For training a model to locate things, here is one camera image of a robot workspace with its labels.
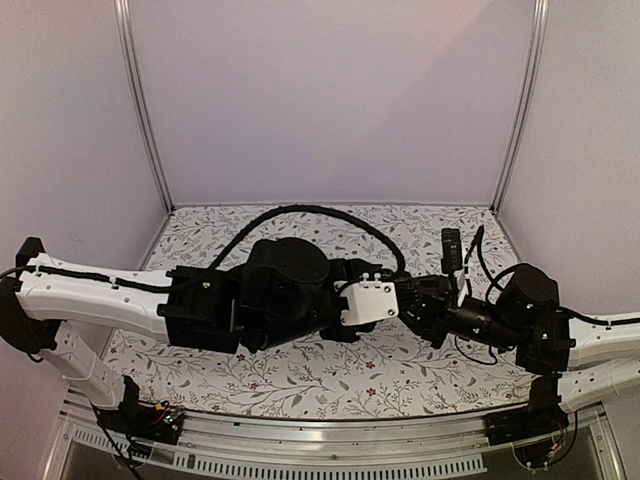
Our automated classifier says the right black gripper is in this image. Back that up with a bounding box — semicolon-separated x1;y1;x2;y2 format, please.
406;275;522;353

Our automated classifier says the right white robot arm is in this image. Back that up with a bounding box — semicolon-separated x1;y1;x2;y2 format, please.
395;264;639;436

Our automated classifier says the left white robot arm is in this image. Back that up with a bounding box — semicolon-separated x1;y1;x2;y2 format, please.
1;237;399;434

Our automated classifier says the floral patterned table mat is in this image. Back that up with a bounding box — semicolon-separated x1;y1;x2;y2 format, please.
103;205;534;420

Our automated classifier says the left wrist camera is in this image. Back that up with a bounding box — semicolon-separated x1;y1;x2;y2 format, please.
334;273;401;326

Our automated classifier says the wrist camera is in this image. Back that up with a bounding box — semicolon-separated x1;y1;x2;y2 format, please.
440;228;470;305
334;273;401;326

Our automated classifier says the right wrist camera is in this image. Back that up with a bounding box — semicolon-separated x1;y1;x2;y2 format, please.
440;228;470;305

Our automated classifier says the right black braided cable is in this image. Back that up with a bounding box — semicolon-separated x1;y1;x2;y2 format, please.
454;224;516;366

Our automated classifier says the black braided cable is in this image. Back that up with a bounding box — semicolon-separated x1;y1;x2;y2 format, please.
209;203;409;276
454;224;516;366

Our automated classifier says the left black braided cable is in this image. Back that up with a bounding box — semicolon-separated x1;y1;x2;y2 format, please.
209;203;409;276

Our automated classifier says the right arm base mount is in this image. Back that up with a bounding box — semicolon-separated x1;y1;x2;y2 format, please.
483;374;570;469

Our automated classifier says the front aluminium rail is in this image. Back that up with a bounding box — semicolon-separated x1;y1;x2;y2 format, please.
43;393;630;479

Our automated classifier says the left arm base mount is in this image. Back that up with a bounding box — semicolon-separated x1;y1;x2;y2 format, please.
97;376;184;445

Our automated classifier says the right aluminium frame post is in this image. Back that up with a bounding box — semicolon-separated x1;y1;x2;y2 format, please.
490;0;549;216

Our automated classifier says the aluminium frame post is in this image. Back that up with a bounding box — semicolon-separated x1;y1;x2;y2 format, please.
113;0;175;215
490;0;549;216

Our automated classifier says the left aluminium frame post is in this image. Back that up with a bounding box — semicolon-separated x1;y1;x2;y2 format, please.
113;0;175;215

